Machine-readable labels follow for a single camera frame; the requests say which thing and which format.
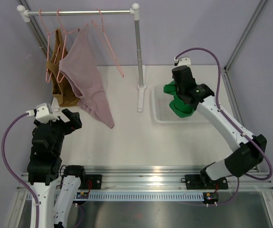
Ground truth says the pink hanger of brown top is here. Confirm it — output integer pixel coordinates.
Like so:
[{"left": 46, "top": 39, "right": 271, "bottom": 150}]
[{"left": 39, "top": 9, "right": 61, "bottom": 85}]

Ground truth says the green tank top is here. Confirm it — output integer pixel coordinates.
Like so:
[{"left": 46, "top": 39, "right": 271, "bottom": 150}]
[{"left": 163, "top": 81, "right": 195, "bottom": 118}]

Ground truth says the mauve tank top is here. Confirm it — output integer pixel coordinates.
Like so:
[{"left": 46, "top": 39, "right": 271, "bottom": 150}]
[{"left": 59, "top": 27, "right": 114, "bottom": 129}]

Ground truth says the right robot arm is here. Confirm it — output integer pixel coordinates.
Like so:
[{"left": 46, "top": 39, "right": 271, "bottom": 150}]
[{"left": 172, "top": 66, "right": 267, "bottom": 188}]

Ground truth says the white metal clothes rack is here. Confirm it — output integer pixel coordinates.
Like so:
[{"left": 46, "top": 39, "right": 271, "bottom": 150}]
[{"left": 27, "top": 3, "right": 146, "bottom": 113}]

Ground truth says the brown tank top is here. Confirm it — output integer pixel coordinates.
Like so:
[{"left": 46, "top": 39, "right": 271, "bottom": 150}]
[{"left": 46, "top": 28, "right": 80, "bottom": 107}]

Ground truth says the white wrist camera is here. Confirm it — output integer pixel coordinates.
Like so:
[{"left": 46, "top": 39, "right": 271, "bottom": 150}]
[
  {"left": 26, "top": 103, "right": 59, "bottom": 124},
  {"left": 174, "top": 57, "right": 191, "bottom": 67}
]

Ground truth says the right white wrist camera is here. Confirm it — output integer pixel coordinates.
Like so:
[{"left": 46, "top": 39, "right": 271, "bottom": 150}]
[{"left": 174, "top": 57, "right": 191, "bottom": 67}]

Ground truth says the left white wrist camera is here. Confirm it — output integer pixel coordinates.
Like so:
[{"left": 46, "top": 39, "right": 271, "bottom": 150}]
[{"left": 26, "top": 103, "right": 59, "bottom": 124}]

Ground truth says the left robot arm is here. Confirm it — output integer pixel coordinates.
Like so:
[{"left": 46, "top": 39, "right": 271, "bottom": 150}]
[{"left": 27, "top": 109, "right": 87, "bottom": 228}]

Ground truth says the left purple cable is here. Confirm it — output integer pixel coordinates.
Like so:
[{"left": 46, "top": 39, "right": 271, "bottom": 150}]
[{"left": 0, "top": 113, "right": 40, "bottom": 228}]

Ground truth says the white slotted cable duct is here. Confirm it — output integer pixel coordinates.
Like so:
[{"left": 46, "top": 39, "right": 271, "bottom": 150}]
[{"left": 46, "top": 192, "right": 205, "bottom": 202}]

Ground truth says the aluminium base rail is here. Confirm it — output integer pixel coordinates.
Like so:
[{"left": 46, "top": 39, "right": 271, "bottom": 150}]
[{"left": 17, "top": 166, "right": 273, "bottom": 192}]

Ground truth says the pink hanger of mauve top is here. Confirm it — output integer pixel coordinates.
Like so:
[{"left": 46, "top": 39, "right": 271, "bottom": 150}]
[{"left": 56, "top": 9, "right": 89, "bottom": 83}]

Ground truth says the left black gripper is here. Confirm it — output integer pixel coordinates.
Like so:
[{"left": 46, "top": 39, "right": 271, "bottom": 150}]
[{"left": 43, "top": 108, "right": 81, "bottom": 154}]

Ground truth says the white plastic basket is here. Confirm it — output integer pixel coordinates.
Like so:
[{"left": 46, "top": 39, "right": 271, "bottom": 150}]
[{"left": 151, "top": 85, "right": 210, "bottom": 125}]

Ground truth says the aluminium frame post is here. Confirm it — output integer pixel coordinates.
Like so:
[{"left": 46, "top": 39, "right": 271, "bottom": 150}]
[
  {"left": 17, "top": 0, "right": 48, "bottom": 56},
  {"left": 223, "top": 0, "right": 269, "bottom": 72}
]

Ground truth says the aluminium frame post right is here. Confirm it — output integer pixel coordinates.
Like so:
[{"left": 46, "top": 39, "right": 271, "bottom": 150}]
[{"left": 223, "top": 0, "right": 269, "bottom": 72}]

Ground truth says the aluminium frame post left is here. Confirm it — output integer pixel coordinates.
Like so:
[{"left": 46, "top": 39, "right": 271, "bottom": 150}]
[{"left": 17, "top": 0, "right": 48, "bottom": 56}]

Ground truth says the pink hanger of green top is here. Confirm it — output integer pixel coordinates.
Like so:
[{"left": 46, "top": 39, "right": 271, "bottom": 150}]
[{"left": 92, "top": 9, "right": 124, "bottom": 77}]

